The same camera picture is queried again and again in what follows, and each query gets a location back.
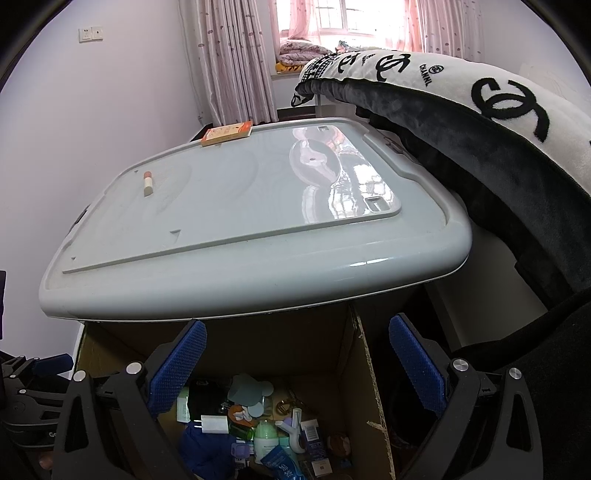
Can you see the right pink curtain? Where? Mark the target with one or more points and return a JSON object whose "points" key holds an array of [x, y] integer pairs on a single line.
{"points": [[447, 27]]}

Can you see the purple square plastic cap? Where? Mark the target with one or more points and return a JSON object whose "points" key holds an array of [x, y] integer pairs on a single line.
{"points": [[241, 450]]}

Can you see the white green lotion bottle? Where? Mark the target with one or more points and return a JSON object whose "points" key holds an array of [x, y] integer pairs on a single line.
{"points": [[264, 440]]}

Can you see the orange cream flat box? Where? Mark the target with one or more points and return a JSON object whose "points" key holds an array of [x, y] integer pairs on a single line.
{"points": [[226, 133]]}

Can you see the cream orange lip balm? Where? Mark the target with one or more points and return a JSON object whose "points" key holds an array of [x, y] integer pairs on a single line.
{"points": [[147, 184]]}

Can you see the brown cardboard trash box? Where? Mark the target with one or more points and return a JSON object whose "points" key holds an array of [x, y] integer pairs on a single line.
{"points": [[314, 359]]}

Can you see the pale blue mouse-shaped plastic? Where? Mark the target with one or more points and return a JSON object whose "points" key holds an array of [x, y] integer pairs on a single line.
{"points": [[252, 394]]}

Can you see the pink patterned curtain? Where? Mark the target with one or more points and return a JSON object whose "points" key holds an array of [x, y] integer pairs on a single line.
{"points": [[232, 61]]}

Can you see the black white logo blanket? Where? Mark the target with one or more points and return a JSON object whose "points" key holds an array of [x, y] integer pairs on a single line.
{"points": [[518, 154]]}

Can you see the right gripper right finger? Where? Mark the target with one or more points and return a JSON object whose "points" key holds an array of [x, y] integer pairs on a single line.
{"points": [[485, 423]]}

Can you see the white wall socket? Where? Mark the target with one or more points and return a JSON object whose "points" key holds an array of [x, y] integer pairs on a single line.
{"points": [[90, 34]]}

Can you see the folded pink quilt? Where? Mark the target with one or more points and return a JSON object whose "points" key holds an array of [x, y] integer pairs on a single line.
{"points": [[299, 52]]}

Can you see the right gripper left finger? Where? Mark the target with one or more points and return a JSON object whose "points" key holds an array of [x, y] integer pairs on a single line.
{"points": [[108, 427]]}

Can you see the grey table top lid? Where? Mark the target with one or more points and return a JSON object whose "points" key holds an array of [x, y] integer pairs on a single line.
{"points": [[298, 214]]}

